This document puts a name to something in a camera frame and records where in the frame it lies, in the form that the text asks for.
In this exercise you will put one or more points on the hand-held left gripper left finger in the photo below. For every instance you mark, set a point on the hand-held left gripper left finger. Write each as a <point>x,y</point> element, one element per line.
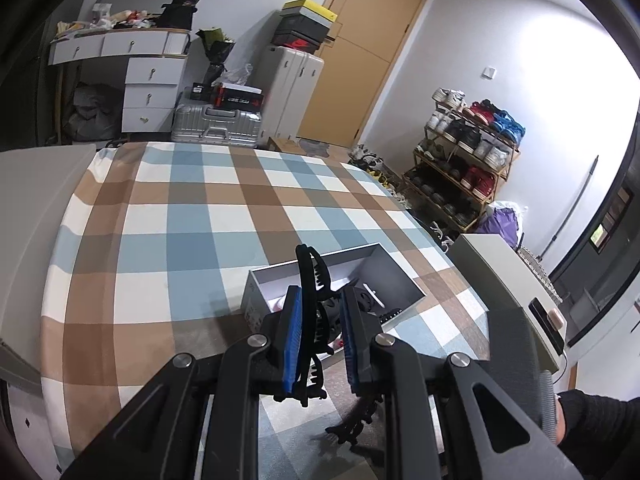
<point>292,340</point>

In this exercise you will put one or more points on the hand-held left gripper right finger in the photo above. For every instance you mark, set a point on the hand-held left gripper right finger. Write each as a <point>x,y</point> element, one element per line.
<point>354,345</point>

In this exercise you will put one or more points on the small black hair claw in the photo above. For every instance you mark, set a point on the small black hair claw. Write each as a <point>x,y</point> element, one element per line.
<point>331,321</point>

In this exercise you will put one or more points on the long black hair claw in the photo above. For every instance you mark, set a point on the long black hair claw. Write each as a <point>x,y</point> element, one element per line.
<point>307,270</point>

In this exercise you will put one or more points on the grey cardboard box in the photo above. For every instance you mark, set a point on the grey cardboard box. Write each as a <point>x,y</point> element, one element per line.
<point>390,280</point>

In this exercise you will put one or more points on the person's right forearm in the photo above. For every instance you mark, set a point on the person's right forearm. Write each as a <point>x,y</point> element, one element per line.
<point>600,435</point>

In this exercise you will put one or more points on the black phone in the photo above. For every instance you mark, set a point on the black phone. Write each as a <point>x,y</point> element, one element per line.
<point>542,314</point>

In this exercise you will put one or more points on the black comb clip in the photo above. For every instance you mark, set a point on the black comb clip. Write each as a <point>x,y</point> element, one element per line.
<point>391,314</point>

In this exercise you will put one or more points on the small pink case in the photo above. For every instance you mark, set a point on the small pink case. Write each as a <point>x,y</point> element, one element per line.
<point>556,320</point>

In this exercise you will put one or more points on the white hair clip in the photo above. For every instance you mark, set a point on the white hair clip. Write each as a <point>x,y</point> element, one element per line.
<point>374,296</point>

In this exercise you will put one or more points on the spiky black hair claw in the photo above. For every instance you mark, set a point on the spiky black hair claw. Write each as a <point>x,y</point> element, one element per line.
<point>357,420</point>

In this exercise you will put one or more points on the beige bedside cabinet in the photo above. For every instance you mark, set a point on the beige bedside cabinet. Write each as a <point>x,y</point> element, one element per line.
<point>495,270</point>

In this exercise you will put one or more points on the purple bag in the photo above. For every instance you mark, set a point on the purple bag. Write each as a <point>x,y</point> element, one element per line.
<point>497,230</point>

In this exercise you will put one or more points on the white plastic bag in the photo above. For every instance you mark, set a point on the white plastic bag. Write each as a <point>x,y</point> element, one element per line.
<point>507,208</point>

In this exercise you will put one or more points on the plaid blanket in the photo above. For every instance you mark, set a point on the plaid blanket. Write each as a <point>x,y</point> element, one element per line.
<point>200,220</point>

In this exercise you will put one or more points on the grey mop pole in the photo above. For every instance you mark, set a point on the grey mop pole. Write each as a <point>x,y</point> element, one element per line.
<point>575,205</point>

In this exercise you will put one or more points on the pile of shoes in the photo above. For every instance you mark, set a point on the pile of shoes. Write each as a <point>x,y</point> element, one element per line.
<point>375,167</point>

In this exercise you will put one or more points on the grey fluffy cloth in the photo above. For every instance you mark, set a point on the grey fluffy cloth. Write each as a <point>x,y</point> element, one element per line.
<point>312,147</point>

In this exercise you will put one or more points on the flat cardboard box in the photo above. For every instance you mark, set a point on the flat cardboard box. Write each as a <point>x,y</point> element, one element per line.
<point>285,146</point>

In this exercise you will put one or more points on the wooden shoe rack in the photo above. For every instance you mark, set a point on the wooden shoe rack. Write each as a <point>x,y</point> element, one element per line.
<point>435,160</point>

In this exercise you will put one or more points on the row of sneakers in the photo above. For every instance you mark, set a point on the row of sneakers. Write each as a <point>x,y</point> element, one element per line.
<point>475,135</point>

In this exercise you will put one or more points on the silver suitcase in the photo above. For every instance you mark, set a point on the silver suitcase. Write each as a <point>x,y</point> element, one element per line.
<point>215,125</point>

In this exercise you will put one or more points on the white suitcase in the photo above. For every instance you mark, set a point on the white suitcase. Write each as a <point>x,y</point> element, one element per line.
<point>290,92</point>

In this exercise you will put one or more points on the black and red shoebox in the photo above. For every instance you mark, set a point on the black and red shoebox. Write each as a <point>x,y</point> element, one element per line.
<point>239,96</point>

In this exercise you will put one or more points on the small black box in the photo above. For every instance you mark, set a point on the small black box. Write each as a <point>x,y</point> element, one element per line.
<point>202,91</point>

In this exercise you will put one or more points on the clear plastic bag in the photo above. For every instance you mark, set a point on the clear plastic bag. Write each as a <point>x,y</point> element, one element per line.
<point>240,74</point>

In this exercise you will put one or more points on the wooden door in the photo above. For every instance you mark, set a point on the wooden door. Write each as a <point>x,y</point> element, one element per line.
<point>370,50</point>

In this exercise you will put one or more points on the black wrapped flower bouquet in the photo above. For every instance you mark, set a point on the black wrapped flower bouquet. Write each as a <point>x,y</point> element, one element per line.
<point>216,52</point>

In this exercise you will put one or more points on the black shoebox with red print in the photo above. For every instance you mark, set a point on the black shoebox with red print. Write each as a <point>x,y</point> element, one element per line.
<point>295,42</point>

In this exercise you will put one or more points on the grey cloth bundle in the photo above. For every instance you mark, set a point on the grey cloth bundle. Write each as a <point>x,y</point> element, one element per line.
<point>95,112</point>

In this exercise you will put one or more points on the white dressing table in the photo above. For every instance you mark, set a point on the white dressing table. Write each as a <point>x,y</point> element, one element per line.
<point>145,65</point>

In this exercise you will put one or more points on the plain black shoebox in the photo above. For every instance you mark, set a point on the plain black shoebox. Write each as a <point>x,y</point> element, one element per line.
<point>302,27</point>

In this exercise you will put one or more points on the yellow shoebox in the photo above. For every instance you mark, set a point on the yellow shoebox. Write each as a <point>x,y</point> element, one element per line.
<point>307,11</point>

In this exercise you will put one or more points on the black bag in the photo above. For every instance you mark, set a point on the black bag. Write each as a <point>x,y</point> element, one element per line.
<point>176,17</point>

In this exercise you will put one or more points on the pile of toiletries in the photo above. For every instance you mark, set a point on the pile of toiletries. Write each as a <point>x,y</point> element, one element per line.
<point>105,17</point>

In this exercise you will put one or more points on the black window frame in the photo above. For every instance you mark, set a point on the black window frame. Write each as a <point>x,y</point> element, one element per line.
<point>610,240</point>

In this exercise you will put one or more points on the white light switch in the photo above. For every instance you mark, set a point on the white light switch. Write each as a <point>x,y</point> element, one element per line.
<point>489,72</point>

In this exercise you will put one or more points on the beige bed frame panel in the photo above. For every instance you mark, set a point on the beige bed frame panel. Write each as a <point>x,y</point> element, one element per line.
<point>35,240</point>

